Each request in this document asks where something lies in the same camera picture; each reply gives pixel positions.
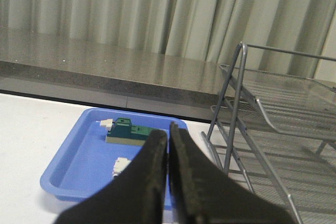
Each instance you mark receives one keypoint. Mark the small white connector part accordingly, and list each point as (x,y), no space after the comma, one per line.
(107,124)

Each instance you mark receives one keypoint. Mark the silver rack frame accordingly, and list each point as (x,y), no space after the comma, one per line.
(294,172)

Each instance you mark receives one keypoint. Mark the green terminal block module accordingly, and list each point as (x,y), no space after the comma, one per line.
(124,132)

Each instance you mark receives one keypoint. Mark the blue plastic tray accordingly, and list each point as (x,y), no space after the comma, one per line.
(84,162)

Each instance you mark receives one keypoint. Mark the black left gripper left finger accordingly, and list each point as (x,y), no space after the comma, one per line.
(134,196)

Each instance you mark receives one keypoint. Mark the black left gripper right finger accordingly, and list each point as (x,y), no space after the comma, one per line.
(202,193)

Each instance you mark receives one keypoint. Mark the dark stone counter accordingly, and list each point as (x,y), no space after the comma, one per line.
(57,68)

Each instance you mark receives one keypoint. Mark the white circuit breaker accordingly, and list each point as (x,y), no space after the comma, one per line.
(120,164)

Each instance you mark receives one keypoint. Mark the top silver mesh tray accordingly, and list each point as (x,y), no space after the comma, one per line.
(290,105)

